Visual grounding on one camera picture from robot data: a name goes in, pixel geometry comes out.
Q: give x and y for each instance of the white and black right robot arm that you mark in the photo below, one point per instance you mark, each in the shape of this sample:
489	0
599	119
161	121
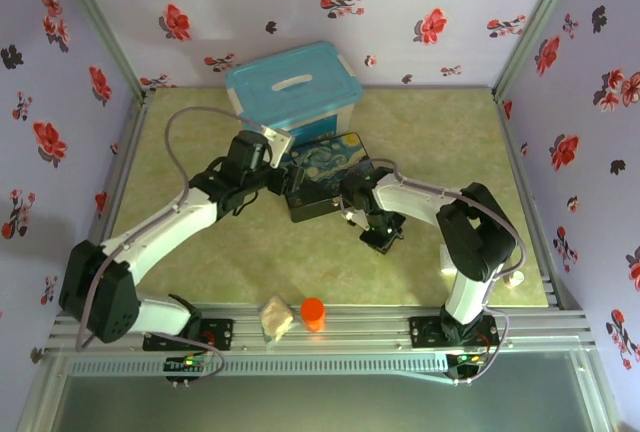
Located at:
435	197

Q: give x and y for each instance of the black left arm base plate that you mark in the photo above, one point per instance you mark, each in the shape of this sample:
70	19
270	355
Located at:
222	334

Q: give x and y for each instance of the orange plastic cylinder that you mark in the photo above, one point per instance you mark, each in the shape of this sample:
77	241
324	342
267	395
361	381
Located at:
313	313

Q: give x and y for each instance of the starry night tin box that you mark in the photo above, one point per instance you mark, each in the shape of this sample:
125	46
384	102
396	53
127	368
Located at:
327	157

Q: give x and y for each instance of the aluminium rail beam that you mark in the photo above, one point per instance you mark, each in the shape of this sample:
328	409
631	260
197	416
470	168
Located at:
350	347

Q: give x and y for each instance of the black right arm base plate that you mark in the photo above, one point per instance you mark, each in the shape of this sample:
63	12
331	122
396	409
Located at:
425	332

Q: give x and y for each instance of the blue plastic storage box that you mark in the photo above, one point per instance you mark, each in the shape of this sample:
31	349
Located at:
295	97

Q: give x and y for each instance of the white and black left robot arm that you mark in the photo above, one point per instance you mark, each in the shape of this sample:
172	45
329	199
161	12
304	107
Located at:
165	222

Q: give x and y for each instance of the small white bottle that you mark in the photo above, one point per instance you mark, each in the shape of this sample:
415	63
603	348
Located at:
515	279

